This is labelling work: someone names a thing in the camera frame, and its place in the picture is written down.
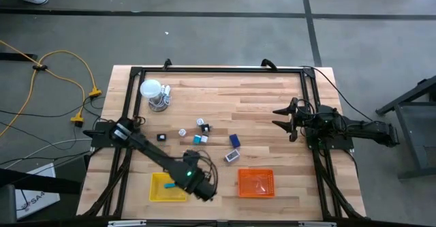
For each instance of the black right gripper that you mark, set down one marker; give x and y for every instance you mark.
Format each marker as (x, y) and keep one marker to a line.
(294, 121)

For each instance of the yellow plastic basket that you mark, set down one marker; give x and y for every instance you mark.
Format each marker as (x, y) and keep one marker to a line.
(158, 193)

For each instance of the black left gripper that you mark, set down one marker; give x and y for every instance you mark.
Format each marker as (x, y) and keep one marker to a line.
(192, 157)

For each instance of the white blue eraser box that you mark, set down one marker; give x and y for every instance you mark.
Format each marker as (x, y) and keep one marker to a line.
(232, 155)

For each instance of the black power adapter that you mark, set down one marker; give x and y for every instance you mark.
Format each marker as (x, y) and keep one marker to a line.
(161, 137)

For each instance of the white black small object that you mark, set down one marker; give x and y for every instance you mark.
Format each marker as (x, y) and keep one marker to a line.
(205, 128)

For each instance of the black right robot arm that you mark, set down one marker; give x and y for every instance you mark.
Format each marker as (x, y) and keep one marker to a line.
(361, 129)

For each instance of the black aluminium table frame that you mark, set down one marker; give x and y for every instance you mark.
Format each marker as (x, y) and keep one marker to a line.
(221, 70)

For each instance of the cyan rectangular block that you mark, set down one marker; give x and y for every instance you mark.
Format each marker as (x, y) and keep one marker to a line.
(169, 185)

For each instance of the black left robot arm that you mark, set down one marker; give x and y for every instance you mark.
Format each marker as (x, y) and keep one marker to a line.
(153, 153)

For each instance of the white printed box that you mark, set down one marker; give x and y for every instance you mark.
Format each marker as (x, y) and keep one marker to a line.
(37, 199)

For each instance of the navy blue small box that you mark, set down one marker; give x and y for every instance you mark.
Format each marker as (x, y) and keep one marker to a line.
(234, 140)

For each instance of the black metal cart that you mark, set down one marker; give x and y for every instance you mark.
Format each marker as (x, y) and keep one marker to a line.
(413, 131)

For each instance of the silver metal bracket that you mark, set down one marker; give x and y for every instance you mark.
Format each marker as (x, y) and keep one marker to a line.
(126, 223)
(316, 224)

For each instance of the white mushroom table lamp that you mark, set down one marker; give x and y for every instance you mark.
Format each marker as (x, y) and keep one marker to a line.
(150, 88)

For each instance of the orange plastic basket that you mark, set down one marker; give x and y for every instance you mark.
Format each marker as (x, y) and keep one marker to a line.
(255, 182)

